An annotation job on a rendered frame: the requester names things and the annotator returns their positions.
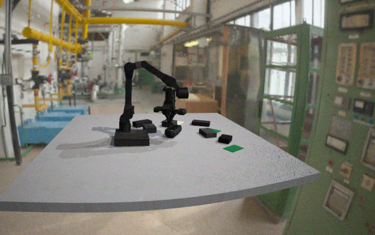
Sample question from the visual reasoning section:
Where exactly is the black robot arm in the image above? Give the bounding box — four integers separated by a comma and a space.
119, 61, 189, 133

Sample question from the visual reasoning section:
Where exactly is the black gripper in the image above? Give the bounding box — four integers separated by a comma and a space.
154, 98, 186, 125

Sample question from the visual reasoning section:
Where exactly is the flat green rectangular card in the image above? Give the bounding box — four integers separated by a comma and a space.
223, 145, 243, 152

